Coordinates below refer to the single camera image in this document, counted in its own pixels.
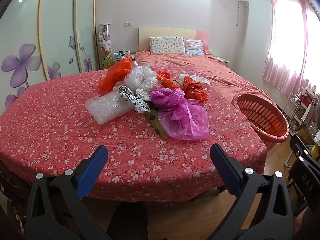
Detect beige and pink headboard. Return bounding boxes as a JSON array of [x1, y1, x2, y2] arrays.
[[138, 26, 209, 53]]

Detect light wooden nightstand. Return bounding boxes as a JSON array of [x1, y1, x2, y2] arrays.
[[214, 55, 229, 67]]

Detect white translucent plastic bag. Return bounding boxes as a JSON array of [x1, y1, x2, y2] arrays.
[[114, 61, 158, 102]]

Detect olive green paw print bag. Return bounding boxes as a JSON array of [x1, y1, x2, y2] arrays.
[[146, 107, 170, 139]]

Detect wardrobe with purple flower doors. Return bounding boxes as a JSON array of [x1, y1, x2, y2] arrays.
[[0, 0, 99, 101]]

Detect pink curtain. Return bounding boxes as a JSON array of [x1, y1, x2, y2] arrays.
[[262, 0, 320, 98]]

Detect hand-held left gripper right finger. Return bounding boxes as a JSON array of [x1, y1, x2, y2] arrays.
[[209, 144, 294, 240]]

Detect yellow bottle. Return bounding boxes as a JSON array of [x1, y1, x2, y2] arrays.
[[309, 144, 320, 158]]

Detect orange plastic laundry basket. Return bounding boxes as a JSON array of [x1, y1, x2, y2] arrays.
[[232, 94, 290, 151]]

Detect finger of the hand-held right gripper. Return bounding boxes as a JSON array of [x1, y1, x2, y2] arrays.
[[289, 134, 320, 172]]

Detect bed with pink duvet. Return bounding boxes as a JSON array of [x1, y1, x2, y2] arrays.
[[135, 51, 277, 107]]

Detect pink striped pillow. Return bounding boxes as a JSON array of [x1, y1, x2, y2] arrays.
[[184, 38, 206, 56]]

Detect person's right hand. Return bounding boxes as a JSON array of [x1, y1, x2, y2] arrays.
[[293, 206, 310, 240]]

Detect small orange plastic bag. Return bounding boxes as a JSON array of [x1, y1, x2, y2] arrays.
[[156, 70, 181, 90]]

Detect magenta plastic bag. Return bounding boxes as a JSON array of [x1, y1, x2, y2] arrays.
[[150, 88, 209, 141]]

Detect white wire rack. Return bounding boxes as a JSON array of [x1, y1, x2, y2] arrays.
[[282, 87, 320, 137]]

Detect thin clear plastic bag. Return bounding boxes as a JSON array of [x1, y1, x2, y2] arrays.
[[178, 74, 211, 85]]

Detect large orange-red plastic bag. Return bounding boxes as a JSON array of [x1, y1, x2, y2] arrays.
[[99, 54, 132, 91]]

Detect black and white dotted bag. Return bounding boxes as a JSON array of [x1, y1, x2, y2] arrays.
[[118, 85, 151, 114]]

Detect white floral pillow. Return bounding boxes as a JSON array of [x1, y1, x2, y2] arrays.
[[149, 36, 186, 55]]

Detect pink nightstand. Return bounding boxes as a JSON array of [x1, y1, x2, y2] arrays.
[[114, 54, 137, 64]]

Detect clear bubble wrap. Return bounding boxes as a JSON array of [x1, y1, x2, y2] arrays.
[[85, 90, 135, 125]]

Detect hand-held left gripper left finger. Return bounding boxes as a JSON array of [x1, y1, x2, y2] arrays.
[[25, 145, 112, 240]]

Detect clear tube of plush toys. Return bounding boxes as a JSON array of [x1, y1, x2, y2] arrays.
[[98, 23, 114, 55]]

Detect yellow green plush toy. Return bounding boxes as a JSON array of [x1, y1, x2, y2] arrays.
[[103, 53, 115, 69]]

